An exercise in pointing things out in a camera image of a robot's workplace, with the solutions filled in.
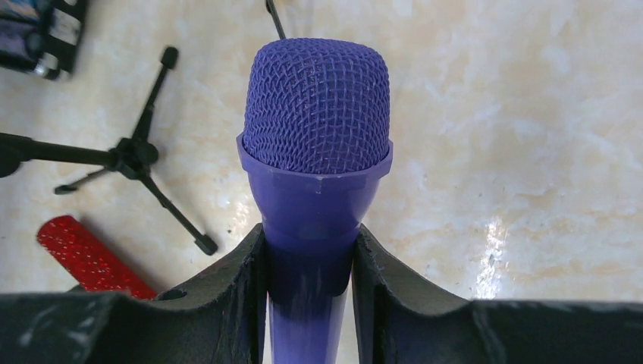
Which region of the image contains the red glitter microphone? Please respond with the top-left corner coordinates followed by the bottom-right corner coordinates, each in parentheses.
top-left (36, 215), bottom-right (157, 300)

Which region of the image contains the black tripod stand with shockmount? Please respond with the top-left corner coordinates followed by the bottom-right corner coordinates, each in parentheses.
top-left (1, 46), bottom-right (218, 256)

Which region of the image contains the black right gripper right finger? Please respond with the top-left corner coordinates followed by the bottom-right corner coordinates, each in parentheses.
top-left (352, 227), bottom-right (642, 363)

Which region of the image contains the black poker chip case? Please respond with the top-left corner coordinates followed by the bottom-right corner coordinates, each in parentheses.
top-left (1, 0), bottom-right (89, 80)

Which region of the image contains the purple microphone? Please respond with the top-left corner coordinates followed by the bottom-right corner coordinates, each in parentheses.
top-left (237, 38), bottom-right (393, 363)

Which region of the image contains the black tripod stand with clip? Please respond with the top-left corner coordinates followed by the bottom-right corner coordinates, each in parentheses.
top-left (265, 0), bottom-right (287, 39)

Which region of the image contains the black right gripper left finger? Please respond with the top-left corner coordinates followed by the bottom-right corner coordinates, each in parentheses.
top-left (1, 225), bottom-right (267, 363)

